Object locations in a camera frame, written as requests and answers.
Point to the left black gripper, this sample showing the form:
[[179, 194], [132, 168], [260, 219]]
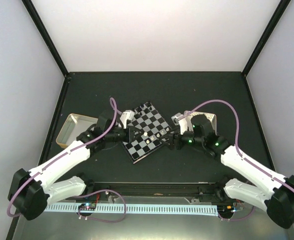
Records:
[[130, 137]]

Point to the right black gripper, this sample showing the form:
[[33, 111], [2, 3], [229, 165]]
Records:
[[172, 136]]

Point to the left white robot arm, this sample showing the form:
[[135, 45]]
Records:
[[31, 191]]

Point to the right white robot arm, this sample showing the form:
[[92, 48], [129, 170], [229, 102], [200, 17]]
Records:
[[267, 189]]

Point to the pink tin with pieces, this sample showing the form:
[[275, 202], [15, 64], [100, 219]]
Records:
[[210, 116]]

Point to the black and white chessboard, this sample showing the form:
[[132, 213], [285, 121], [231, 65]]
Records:
[[153, 125]]

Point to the gold metal tin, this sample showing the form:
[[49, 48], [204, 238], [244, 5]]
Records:
[[73, 126]]

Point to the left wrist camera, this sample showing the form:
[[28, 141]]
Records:
[[126, 116]]

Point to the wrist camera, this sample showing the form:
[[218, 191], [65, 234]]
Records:
[[178, 119], [126, 116]]

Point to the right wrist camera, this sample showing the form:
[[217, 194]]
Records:
[[178, 119]]

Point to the black mounting rail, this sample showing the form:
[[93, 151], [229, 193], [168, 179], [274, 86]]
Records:
[[204, 192]]

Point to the white slotted cable duct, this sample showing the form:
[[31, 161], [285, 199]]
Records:
[[119, 208]]

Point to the right black frame post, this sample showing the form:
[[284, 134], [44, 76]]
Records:
[[270, 27]]

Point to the black frame post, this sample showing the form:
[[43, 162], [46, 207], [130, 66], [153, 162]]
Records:
[[33, 13], [270, 27]]

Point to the left black frame post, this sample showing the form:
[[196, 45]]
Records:
[[33, 13]]

